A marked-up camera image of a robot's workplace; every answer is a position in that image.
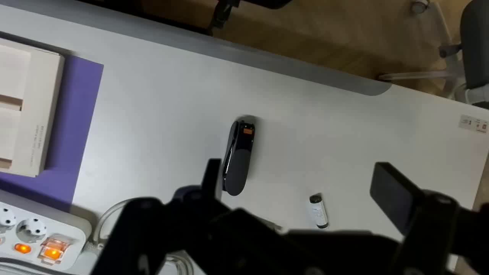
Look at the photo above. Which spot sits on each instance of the small table label sticker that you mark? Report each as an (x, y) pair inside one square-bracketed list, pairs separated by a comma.
[(474, 124)]

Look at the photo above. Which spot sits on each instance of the purple mat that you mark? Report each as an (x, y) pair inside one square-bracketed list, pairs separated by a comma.
[(77, 127)]

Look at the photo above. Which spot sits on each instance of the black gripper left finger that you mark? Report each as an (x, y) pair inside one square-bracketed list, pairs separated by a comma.
[(153, 229)]

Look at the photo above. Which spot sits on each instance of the beige plastic tray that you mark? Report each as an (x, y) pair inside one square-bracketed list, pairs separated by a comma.
[(31, 101)]

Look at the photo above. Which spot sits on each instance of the black chair base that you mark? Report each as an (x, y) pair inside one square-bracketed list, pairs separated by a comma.
[(224, 12)]

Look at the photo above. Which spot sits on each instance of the white power strip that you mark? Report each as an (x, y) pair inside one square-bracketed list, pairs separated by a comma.
[(31, 229)]

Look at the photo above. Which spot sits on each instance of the small white cylinder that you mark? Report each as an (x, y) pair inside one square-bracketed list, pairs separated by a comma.
[(318, 212)]

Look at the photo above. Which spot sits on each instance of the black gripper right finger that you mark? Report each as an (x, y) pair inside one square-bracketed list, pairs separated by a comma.
[(398, 196)]

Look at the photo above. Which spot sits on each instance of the grey office chair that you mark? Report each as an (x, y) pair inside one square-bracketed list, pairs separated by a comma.
[(476, 46)]

